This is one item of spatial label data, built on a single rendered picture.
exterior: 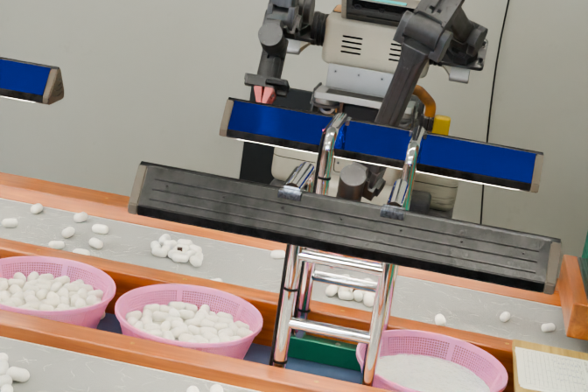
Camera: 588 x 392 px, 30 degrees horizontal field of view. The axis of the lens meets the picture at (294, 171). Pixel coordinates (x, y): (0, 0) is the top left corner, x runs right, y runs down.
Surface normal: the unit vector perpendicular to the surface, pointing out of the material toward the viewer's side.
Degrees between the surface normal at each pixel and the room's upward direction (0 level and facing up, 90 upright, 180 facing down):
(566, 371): 0
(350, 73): 90
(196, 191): 58
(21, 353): 0
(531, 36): 90
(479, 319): 0
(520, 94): 90
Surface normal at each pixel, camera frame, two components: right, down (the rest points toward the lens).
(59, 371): 0.14, -0.95
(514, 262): -0.07, -0.31
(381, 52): -0.20, 0.36
